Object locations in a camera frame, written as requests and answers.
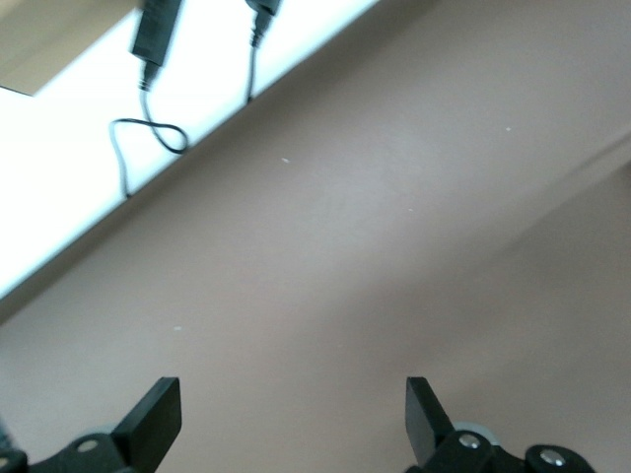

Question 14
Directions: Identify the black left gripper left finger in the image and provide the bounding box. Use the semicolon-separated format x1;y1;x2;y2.
29;376;183;473

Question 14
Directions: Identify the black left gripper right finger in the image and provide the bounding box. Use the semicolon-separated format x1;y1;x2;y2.
404;375;526;473

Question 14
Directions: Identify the brown table cover sheet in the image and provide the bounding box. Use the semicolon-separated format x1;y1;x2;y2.
0;0;631;473

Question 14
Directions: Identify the white table edge board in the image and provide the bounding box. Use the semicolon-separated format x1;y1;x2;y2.
0;0;382;303

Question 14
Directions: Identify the black adapter with cable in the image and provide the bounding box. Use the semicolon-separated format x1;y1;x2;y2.
108;0;189;199

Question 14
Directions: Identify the black plug with cable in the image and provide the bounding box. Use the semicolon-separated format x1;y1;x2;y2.
244;0;283;103

